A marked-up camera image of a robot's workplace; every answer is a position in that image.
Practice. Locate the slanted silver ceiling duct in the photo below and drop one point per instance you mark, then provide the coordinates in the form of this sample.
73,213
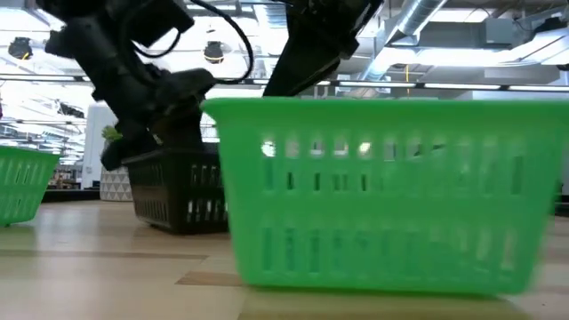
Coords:
413,18

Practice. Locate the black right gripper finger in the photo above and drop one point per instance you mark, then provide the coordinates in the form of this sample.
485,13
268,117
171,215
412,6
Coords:
298,71

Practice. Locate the succulent in triangle-patterned pot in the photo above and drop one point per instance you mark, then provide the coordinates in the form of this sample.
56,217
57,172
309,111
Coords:
115,186

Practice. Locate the green slotted plastic basket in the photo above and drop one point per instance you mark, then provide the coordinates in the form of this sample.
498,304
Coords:
22,186
378,120

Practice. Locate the black ceiling device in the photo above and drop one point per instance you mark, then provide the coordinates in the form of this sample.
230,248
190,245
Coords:
19,48
213,52

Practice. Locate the black table frame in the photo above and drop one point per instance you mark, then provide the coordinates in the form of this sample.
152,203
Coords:
71,195

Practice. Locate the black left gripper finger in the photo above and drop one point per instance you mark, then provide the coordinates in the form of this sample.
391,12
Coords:
124,149
178,129

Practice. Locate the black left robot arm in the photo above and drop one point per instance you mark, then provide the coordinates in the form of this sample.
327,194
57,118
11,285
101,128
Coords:
89,35

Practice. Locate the long ceiling light bar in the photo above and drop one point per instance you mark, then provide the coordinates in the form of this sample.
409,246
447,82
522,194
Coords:
467,86
44,78

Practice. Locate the black slotted plastic basket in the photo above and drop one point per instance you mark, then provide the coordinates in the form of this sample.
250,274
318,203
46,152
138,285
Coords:
178,195

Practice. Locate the silver spiral ceiling duct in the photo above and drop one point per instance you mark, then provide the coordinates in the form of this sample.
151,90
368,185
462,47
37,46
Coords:
271,18

